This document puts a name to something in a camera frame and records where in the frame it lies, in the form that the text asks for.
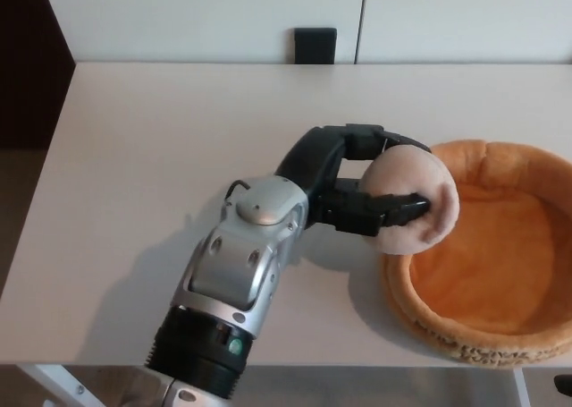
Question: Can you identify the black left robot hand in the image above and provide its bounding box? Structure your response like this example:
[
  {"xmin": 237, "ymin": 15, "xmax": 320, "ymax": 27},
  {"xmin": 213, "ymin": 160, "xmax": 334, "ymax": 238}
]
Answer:
[{"xmin": 273, "ymin": 123, "xmax": 433, "ymax": 238}]

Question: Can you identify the white table leg frame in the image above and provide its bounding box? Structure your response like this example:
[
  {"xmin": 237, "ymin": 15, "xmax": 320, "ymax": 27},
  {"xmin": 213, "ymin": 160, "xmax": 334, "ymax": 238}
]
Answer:
[{"xmin": 513, "ymin": 369, "xmax": 531, "ymax": 407}]

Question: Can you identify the peach plush dumpling toy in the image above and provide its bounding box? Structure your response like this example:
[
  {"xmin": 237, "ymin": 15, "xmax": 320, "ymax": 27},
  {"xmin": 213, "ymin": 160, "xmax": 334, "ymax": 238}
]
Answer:
[{"xmin": 360, "ymin": 145, "xmax": 460, "ymax": 255}]

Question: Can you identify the white slanted metal bar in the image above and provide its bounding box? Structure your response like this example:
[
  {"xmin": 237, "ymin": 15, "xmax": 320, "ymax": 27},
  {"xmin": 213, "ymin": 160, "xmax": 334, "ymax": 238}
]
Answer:
[{"xmin": 17, "ymin": 364, "xmax": 90, "ymax": 407}]

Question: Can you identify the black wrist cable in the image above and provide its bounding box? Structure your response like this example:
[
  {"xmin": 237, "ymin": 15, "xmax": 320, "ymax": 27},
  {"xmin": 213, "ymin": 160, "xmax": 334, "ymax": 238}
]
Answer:
[{"xmin": 223, "ymin": 180, "xmax": 252, "ymax": 202}]

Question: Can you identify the black rectangular wall socket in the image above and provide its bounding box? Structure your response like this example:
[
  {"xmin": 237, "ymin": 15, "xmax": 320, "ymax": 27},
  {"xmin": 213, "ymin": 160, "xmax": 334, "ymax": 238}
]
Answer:
[{"xmin": 293, "ymin": 27, "xmax": 338, "ymax": 64}]

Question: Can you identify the orange round plush plate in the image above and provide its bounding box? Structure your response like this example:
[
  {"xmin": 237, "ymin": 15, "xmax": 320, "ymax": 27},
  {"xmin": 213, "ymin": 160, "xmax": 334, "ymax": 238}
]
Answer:
[{"xmin": 383, "ymin": 140, "xmax": 572, "ymax": 372}]

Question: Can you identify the white cabinet front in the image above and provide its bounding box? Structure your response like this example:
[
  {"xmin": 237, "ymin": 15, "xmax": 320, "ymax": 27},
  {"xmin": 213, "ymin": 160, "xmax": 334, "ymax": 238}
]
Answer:
[{"xmin": 38, "ymin": 0, "xmax": 572, "ymax": 64}]

